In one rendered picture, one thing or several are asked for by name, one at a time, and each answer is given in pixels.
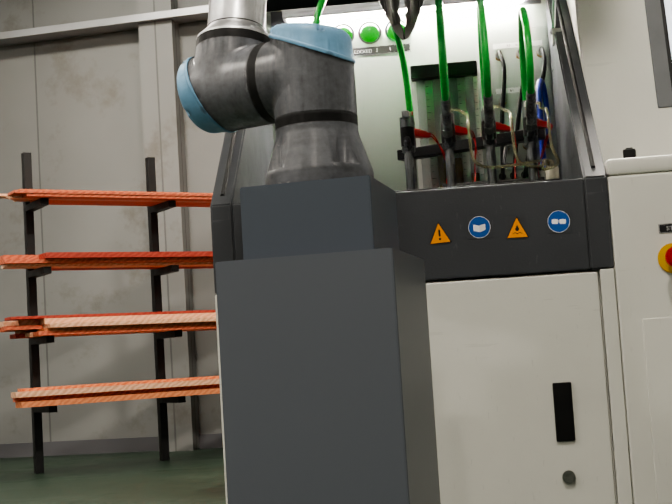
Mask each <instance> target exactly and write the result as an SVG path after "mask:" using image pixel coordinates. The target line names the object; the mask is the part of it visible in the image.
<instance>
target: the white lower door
mask: <svg viewBox="0 0 672 504"><path fill-rule="evenodd" d="M426 294H427V309H428V324H429V339H430V354H431V369H432V383H433V398H434V413H435V428H436V443H437V458H438V473H439V487H440V502H441V504H616V496H615V483H614V471H613V458H612V445H611V433H610V420H609V407H608V395H607V382H606V370H605V357H604V344H603V332H602V319H601V307H600V294H599V281H598V273H597V272H584V273H569V274H554V275H539V276H524V277H509V278H495V279H480V280H465V281H450V282H435V283H426Z"/></svg>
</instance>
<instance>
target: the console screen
mask: <svg viewBox="0 0 672 504"><path fill-rule="evenodd" d="M644 3H645V11H646V18H647V26H648V34H649V42H650V50H651V58H652V66H653V74H654V82H655V90H656V98H657V105H658V108H668V107H672V0H644Z"/></svg>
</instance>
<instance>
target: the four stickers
mask: <svg viewBox="0 0 672 504"><path fill-rule="evenodd" d="M467 224H468V236H469V239H481V238H492V234H491V222H490V215H482V216H470V217H467ZM505 228H506V239H522V238H529V224H528V215H523V216H506V217H505ZM427 230H428V239H429V245H438V244H446V243H452V238H451V229H450V221H449V220H447V221H439V222H430V223H427ZM547 233H571V224H570V210H547Z"/></svg>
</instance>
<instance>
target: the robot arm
mask: <svg viewBox="0 0 672 504"><path fill-rule="evenodd" d="M379 3H380V5H381V7H382V9H383V11H384V13H385V15H386V17H387V19H388V21H389V22H390V24H391V26H392V28H393V30H394V31H395V33H396V34H397V35H398V36H399V37H400V38H401V39H402V40H406V39H408V37H409V36H410V35H411V33H412V31H413V30H414V27H415V25H416V22H417V19H418V17H419V14H420V11H421V9H422V6H423V3H424V0H404V5H405V7H406V9H407V12H406V15H405V20H406V25H405V28H404V29H403V28H402V26H401V16H400V15H399V8H400V0H379ZM266 7H267V0H209V9H208V26H207V28H205V29H204V30H203V31H201V32H200V33H199V34H198V36H197V39H196V52H195V57H189V58H188V59H187V60H185V61H184V62H183V64H181V65H180V67H179V69H178V73H177V89H178V94H179V98H180V101H181V104H182V106H183V108H184V109H185V111H186V113H187V115H188V117H189V118H190V120H191V121H192V122H193V123H194V124H195V125H196V126H197V127H198V128H200V129H201V130H203V131H205V132H208V133H222V132H228V133H233V132H236V131H238V130H242V129H248V128H253V127H259V126H265V125H270V124H275V132H276V138H275V143H274V147H273V150H272V154H271V158H270V162H269V166H268V170H267V174H266V185H271V184H281V183H292V182H302V181H313V180H323V179H333V178H344V177H354V176H365V175H370V176H371V177H373V178H374V172H373V168H372V166H371V163H370V161H369V158H368V155H367V153H366V150H365V148H364V145H363V143H362V140H361V138H360V135H359V131H358V115H357V100H356V84H355V68H354V64H355V63H356V61H355V59H354V56H353V47H352V40H351V37H350V36H349V34H348V33H347V32H345V31H344V30H342V29H340V28H337V27H333V26H329V25H323V24H315V23H284V24H279V25H275V26H274V27H272V28H271V29H270V34H268V33H267V32H266V31H265V28H266Z"/></svg>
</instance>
